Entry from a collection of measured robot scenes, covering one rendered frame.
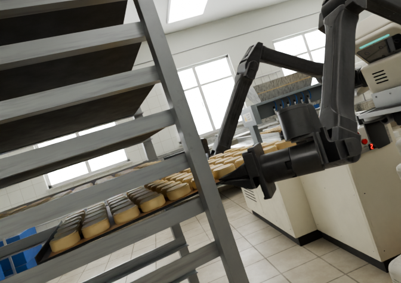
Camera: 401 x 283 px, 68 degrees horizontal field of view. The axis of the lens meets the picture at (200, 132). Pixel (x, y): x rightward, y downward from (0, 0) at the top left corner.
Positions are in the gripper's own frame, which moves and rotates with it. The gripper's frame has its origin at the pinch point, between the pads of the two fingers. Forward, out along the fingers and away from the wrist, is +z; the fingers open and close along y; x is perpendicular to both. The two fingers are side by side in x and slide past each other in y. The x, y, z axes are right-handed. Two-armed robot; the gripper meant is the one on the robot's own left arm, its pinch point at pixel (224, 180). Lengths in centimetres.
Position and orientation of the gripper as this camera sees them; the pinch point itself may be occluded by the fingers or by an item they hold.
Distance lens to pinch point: 63.3
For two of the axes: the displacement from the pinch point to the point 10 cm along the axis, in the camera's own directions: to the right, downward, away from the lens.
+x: 3.9, -1.3, 9.1
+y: 3.3, 9.5, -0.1
